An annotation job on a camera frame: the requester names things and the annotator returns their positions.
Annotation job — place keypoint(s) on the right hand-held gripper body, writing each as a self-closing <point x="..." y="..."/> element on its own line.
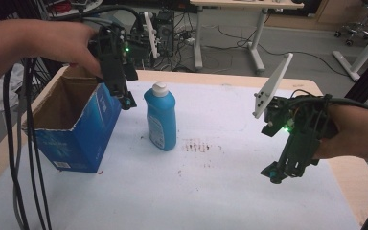
<point x="303" y="127"/>

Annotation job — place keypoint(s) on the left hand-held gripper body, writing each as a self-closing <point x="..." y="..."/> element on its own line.
<point x="113" y="60"/>

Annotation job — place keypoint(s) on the blue bottle with white cap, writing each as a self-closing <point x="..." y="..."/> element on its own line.
<point x="161" y="118"/>

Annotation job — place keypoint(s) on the blue cardboard box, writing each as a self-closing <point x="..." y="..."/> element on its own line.
<point x="76" y="140"/>

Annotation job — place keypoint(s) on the person's left hand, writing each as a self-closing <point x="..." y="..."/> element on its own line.
<point x="64" y="41"/>

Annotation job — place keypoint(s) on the person's right hand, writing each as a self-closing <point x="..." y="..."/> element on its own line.
<point x="357" y="134"/>

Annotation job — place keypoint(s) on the black computer tower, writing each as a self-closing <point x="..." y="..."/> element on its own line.
<point x="164" y="32"/>

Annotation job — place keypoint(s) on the white foam mat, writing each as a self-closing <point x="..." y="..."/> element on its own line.
<point x="204" y="185"/>

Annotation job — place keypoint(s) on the white desk leg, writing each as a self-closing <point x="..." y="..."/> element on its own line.
<point x="361" y="57"/>

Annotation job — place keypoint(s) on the office chair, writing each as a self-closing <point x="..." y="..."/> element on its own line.
<point x="357" y="28"/>

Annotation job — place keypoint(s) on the white desk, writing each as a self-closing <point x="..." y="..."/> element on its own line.
<point x="252" y="4"/>

